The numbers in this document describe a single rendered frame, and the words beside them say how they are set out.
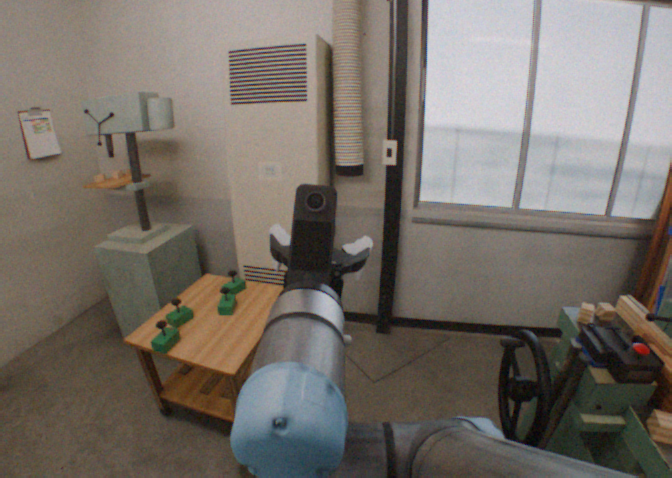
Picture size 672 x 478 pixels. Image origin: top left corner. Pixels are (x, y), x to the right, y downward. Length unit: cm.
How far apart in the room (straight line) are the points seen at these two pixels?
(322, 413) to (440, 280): 193
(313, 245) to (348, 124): 137
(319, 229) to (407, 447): 22
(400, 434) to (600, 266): 218
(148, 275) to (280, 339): 182
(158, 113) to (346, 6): 112
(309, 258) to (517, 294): 201
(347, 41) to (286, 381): 162
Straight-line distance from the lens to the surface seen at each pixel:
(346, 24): 173
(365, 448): 30
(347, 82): 168
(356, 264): 40
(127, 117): 202
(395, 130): 176
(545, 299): 236
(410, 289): 213
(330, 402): 22
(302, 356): 23
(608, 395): 80
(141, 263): 203
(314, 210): 34
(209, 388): 171
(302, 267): 33
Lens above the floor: 141
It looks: 20 degrees down
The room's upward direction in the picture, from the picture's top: straight up
